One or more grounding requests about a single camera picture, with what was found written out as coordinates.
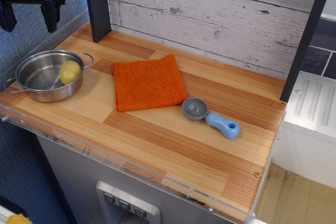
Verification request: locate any blue and grey spoon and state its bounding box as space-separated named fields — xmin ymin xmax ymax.
xmin=182 ymin=98 xmax=240 ymax=138

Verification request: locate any dark right post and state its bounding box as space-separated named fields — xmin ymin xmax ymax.
xmin=280 ymin=0 xmax=327 ymax=102

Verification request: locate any orange cloth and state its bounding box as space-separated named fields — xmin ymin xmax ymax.
xmin=113 ymin=55 xmax=188 ymax=112

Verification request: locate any yellow object at corner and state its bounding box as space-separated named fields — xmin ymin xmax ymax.
xmin=6 ymin=214 xmax=32 ymax=224

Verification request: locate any dark post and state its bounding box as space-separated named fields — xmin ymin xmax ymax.
xmin=87 ymin=0 xmax=111 ymax=42
xmin=280 ymin=0 xmax=327 ymax=102

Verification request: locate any white ridged counter unit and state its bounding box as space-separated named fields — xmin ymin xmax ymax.
xmin=272 ymin=71 xmax=335 ymax=188

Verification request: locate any clear acrylic table edge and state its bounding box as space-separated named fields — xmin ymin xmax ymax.
xmin=1 ymin=99 xmax=286 ymax=223

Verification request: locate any dark left post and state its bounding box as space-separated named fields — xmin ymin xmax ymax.
xmin=87 ymin=0 xmax=111 ymax=42

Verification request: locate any stainless steel pot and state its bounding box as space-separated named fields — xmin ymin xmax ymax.
xmin=3 ymin=50 xmax=94 ymax=102

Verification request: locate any yellow potato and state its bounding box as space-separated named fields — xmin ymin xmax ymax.
xmin=59 ymin=61 xmax=82 ymax=85

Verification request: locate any silver control panel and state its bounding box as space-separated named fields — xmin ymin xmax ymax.
xmin=96 ymin=180 xmax=161 ymax=223

